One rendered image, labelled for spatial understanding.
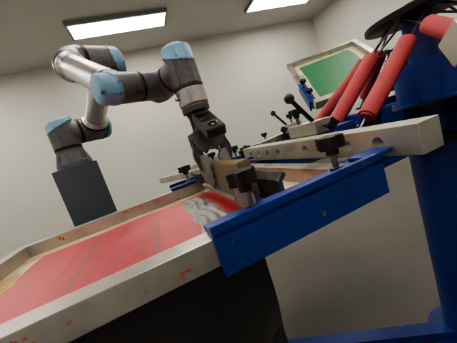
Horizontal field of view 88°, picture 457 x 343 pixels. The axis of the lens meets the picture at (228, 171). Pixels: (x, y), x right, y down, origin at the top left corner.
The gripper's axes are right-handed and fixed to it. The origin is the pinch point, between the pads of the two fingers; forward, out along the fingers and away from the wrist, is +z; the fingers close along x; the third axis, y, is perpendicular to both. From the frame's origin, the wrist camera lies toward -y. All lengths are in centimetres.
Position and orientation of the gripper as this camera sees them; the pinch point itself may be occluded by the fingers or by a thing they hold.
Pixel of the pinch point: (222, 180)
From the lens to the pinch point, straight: 60.9
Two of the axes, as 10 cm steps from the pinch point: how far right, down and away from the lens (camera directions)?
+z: 3.1, 9.4, 1.3
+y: -3.2, -0.3, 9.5
